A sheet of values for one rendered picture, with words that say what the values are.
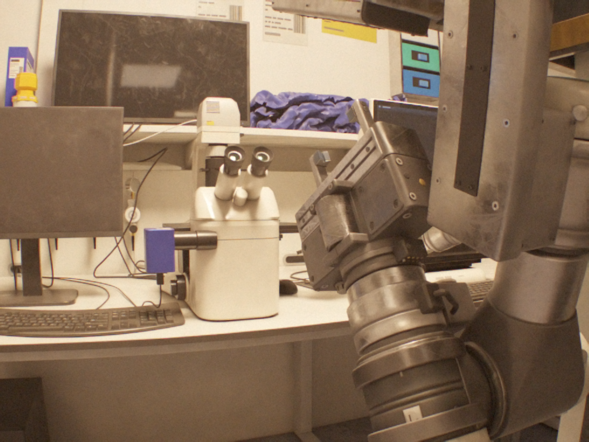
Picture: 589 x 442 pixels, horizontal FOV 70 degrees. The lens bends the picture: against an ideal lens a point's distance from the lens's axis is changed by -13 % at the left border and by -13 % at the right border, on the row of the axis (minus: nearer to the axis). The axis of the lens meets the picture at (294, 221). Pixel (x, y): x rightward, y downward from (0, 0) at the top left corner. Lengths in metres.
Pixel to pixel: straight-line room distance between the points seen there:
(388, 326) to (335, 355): 1.81
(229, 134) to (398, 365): 1.03
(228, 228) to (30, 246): 0.60
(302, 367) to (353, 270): 1.61
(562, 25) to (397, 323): 0.30
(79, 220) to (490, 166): 1.15
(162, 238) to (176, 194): 0.82
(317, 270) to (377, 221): 0.09
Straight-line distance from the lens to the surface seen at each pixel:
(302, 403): 2.03
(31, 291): 1.41
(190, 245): 1.03
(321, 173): 0.46
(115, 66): 1.74
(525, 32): 0.25
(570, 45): 0.46
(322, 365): 2.13
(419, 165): 0.36
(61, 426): 2.02
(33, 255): 1.39
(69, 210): 1.30
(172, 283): 1.21
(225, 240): 1.05
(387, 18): 0.47
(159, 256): 1.01
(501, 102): 0.26
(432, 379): 0.32
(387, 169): 0.35
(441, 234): 1.11
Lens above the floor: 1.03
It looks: 3 degrees down
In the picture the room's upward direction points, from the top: straight up
